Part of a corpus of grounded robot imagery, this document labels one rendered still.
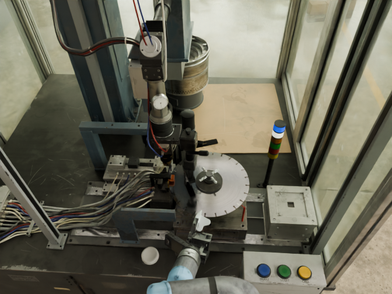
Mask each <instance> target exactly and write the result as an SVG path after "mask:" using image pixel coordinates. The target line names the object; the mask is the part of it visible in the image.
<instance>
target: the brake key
mask: <svg viewBox="0 0 392 294"><path fill-rule="evenodd" d="M258 273H259V274H260V275H261V276H264V277H266V276H268V275H269V273H270V269H269V267H268V266H267V265H265V264H262V265H260V266H259V268H258Z"/></svg>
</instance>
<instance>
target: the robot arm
mask: <svg viewBox="0 0 392 294"><path fill-rule="evenodd" d="M201 213H202V210H200V211H199V212H198V213H197V214H196V216H195V219H194V221H193V223H192V227H191V231H190V232H189V234H188V238H187V240H186V241H184V240H182V239H180V238H179V237H177V236H176V235H174V234H173V233H171V232H170V233H168V234H165V238H164V244H165V245H166V246H167V247H169V248H170V249H172V250H173V251H175V252H176V253H177V254H179V255H178V257H177V260H176V262H175V263H174V265H173V268H172V269H171V271H170V272H169V275H168V278H167V281H162V282H159V283H153V284H151V285H149V286H148V288H147V293H146V294H259V292H258V290H257V289H256V287H255V286H254V285H253V284H251V283H250V282H248V281H246V280H243V279H240V278H235V277H232V276H213V277H207V278H195V276H196V273H197V271H198V267H199V266H200V264H202V265H205V262H206V260H207V258H208V255H209V252H210V251H209V244H210V242H211V238H212V234H209V233H204V232H202V233H196V231H198V232H200V231H202V229H203V227H204V226H206V225H210V223H211V221H210V220H209V219H207V218H205V217H203V216H201Z"/></svg>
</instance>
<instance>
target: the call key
mask: <svg viewBox="0 0 392 294"><path fill-rule="evenodd" d="M299 275H300V276H301V277H302V278H304V279H307V278H309V277H310V275H311V272H310V270H309V269H308V268H307V267H300V268H299Z"/></svg>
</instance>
